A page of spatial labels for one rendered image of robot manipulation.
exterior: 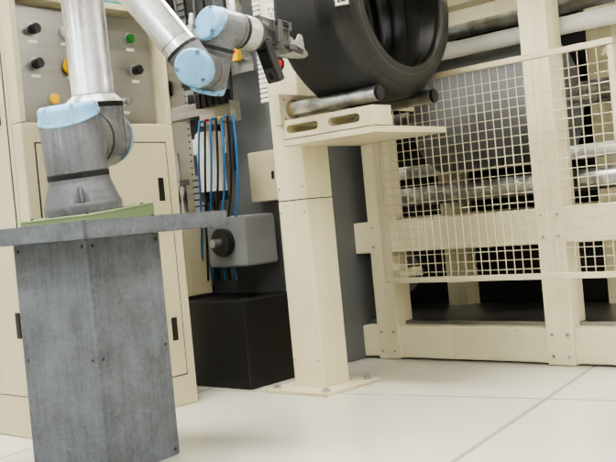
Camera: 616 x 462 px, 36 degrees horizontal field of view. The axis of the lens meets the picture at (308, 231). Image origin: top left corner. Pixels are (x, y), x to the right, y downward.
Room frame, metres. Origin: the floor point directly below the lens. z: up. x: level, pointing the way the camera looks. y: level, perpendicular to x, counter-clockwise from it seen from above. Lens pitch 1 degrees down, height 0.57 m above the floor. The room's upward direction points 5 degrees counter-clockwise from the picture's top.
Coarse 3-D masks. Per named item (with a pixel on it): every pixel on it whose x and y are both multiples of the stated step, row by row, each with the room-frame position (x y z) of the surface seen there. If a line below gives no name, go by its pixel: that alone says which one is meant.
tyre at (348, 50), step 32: (288, 0) 2.72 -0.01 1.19; (320, 0) 2.64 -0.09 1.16; (352, 0) 2.62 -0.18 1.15; (384, 0) 3.15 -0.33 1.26; (416, 0) 3.09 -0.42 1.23; (320, 32) 2.67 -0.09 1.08; (352, 32) 2.64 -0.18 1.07; (384, 32) 3.16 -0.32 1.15; (416, 32) 3.10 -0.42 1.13; (320, 64) 2.73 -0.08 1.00; (352, 64) 2.68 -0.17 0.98; (384, 64) 2.71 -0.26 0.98; (416, 64) 3.05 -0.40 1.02; (384, 96) 2.80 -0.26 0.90
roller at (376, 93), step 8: (360, 88) 2.74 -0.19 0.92; (368, 88) 2.71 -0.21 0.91; (376, 88) 2.69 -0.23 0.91; (320, 96) 2.84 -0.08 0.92; (328, 96) 2.81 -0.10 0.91; (336, 96) 2.79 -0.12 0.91; (344, 96) 2.77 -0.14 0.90; (352, 96) 2.75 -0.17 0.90; (360, 96) 2.73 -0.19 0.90; (368, 96) 2.71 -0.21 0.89; (376, 96) 2.69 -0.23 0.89; (296, 104) 2.89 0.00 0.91; (304, 104) 2.87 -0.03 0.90; (312, 104) 2.85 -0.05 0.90; (320, 104) 2.83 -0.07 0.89; (328, 104) 2.81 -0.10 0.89; (336, 104) 2.79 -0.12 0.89; (344, 104) 2.78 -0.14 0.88; (352, 104) 2.77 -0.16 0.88; (296, 112) 2.90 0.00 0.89; (304, 112) 2.88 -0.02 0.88; (312, 112) 2.87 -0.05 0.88
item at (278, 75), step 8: (264, 40) 2.51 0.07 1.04; (264, 48) 2.50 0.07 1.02; (272, 48) 2.51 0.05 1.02; (264, 56) 2.52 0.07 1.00; (272, 56) 2.51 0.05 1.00; (264, 64) 2.53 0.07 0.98; (272, 64) 2.51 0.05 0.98; (264, 72) 2.54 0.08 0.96; (272, 72) 2.52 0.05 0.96; (280, 72) 2.53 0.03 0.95; (272, 80) 2.53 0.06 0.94; (280, 80) 2.53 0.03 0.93
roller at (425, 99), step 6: (426, 90) 2.92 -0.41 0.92; (432, 90) 2.91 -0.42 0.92; (414, 96) 2.94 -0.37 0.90; (420, 96) 2.92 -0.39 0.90; (426, 96) 2.91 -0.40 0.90; (432, 96) 2.90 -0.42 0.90; (438, 96) 2.93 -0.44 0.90; (390, 102) 3.00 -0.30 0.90; (396, 102) 2.99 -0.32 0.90; (402, 102) 2.97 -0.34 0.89; (408, 102) 2.96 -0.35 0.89; (414, 102) 2.94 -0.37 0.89; (420, 102) 2.93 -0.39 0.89; (426, 102) 2.92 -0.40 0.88; (432, 102) 2.91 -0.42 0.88; (348, 108) 3.12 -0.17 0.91; (390, 108) 3.01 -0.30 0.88; (396, 108) 3.00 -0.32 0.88; (402, 108) 3.00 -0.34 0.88
